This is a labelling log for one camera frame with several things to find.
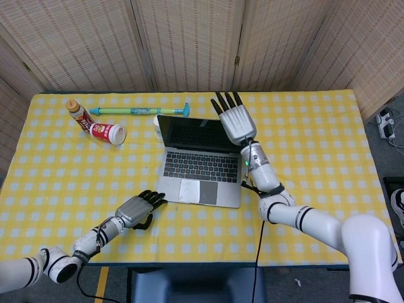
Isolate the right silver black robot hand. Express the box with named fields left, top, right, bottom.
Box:
left=210, top=91, right=258, bottom=146

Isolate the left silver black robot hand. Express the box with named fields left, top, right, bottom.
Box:
left=115, top=189, right=168, bottom=230

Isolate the silver laptop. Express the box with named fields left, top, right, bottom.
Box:
left=156, top=114, right=243, bottom=209

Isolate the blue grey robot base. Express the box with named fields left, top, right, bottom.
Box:
left=131, top=267, right=268, bottom=303

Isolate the red instant noodle cup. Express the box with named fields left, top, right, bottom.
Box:
left=89, top=122, right=128, bottom=146

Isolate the woven folding screen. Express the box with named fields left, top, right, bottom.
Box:
left=0, top=0, right=404, bottom=179

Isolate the green blue toy water pump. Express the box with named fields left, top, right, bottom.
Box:
left=88, top=102, right=192, bottom=120

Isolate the brown coffee bottle yellow cap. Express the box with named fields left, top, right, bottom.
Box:
left=65, top=98, right=95, bottom=133

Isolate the white power strip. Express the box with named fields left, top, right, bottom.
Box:
left=375, top=109, right=397, bottom=140

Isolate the black tray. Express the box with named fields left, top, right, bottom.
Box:
left=383, top=176, right=404, bottom=250

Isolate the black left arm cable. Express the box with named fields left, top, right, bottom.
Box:
left=76, top=264, right=127, bottom=303

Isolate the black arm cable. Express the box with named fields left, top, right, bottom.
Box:
left=251, top=220, right=266, bottom=303
left=76, top=264, right=127, bottom=303

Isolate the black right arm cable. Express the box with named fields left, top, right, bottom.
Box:
left=251, top=220, right=266, bottom=303

